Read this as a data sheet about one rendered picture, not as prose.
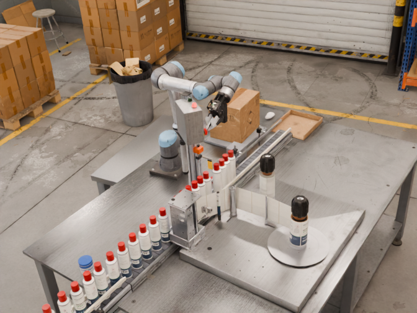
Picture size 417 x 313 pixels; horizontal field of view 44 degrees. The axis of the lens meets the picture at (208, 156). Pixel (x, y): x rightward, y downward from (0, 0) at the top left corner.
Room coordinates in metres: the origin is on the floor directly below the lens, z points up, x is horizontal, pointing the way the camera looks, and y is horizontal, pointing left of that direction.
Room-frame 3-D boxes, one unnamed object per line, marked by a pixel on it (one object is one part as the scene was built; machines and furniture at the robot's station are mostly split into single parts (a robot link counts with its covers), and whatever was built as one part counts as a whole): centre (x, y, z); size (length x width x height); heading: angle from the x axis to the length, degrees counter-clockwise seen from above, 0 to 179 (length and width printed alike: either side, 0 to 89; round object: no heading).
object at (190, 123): (2.40, 0.09, 1.38); 0.17 x 0.10 x 0.19; 18
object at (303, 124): (3.23, -0.65, 0.85); 0.30 x 0.26 x 0.04; 143
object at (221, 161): (2.46, -0.07, 0.98); 0.05 x 0.05 x 0.20
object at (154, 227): (1.99, 0.29, 0.98); 0.05 x 0.05 x 0.20
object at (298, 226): (1.94, -0.42, 1.04); 0.09 x 0.09 x 0.29
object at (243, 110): (3.19, -0.20, 0.99); 0.30 x 0.24 x 0.27; 147
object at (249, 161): (2.44, -0.05, 0.86); 1.65 x 0.08 x 0.04; 143
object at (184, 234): (2.05, 0.14, 1.01); 0.14 x 0.13 x 0.26; 143
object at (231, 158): (2.55, -0.13, 0.98); 0.05 x 0.05 x 0.20
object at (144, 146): (2.96, 0.16, 0.81); 0.90 x 0.90 x 0.04; 61
